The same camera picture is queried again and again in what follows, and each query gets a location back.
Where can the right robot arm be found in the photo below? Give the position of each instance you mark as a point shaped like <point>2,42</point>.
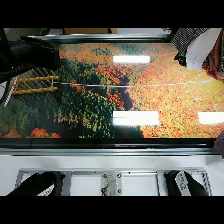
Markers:
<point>188,186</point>

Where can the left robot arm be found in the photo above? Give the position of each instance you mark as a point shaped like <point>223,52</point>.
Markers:
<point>31,185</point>

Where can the black and white checked garment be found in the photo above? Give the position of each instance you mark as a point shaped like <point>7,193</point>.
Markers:
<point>186,38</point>

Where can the purple garment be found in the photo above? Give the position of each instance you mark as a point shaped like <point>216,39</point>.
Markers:
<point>220,143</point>

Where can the red-brown garment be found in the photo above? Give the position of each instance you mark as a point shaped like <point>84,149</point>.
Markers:
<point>217,63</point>

